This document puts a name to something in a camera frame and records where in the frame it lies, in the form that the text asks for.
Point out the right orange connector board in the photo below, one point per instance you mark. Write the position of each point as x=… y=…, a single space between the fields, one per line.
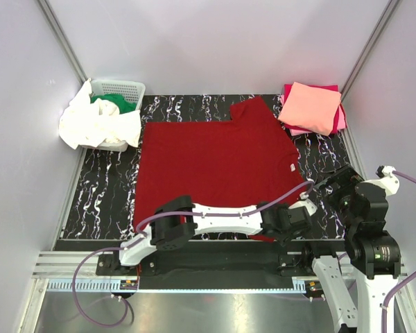
x=313 y=286

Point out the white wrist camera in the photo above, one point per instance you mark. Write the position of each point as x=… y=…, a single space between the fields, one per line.
x=386 y=180
x=306 y=203

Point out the corner aluminium post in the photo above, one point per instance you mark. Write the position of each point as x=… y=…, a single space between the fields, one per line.
x=62 y=39
x=376 y=34

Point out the white t shirt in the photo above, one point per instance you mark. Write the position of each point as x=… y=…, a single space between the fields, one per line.
x=82 y=123

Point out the right corner aluminium post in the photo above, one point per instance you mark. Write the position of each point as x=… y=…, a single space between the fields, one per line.
x=376 y=34

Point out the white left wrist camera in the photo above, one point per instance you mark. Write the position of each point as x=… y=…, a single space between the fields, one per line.
x=306 y=203

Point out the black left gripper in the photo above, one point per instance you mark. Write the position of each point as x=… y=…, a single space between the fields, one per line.
x=275 y=236

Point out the dark red t shirt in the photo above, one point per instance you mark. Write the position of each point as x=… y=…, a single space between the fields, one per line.
x=244 y=161

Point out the left orange connector board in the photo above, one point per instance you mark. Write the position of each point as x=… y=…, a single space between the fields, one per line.
x=129 y=284

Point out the folded crimson t shirt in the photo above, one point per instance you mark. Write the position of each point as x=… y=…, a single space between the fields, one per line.
x=288 y=87

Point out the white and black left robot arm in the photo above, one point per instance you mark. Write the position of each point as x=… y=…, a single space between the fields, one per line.
x=178 y=221

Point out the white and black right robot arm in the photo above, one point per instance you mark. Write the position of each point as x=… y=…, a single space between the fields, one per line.
x=373 y=253

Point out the folded pink t shirt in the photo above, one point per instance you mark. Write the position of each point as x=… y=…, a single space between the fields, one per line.
x=339 y=123

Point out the white slotted cable duct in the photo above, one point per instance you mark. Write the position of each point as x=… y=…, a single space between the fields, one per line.
x=146 y=285

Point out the green t shirt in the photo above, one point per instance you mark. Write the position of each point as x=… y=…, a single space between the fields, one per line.
x=111 y=103

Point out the white plastic laundry basket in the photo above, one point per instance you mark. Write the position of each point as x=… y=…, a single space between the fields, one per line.
x=123 y=130

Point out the folded salmon t shirt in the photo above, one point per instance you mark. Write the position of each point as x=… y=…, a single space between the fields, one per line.
x=310 y=108

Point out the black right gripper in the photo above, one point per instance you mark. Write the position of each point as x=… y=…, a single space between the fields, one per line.
x=333 y=178

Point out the left corner aluminium post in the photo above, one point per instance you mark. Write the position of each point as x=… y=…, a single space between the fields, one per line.
x=62 y=39

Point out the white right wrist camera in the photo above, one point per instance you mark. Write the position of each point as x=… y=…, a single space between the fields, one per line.
x=386 y=180

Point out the orange connector board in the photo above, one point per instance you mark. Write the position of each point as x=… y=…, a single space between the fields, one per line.
x=129 y=284
x=313 y=286

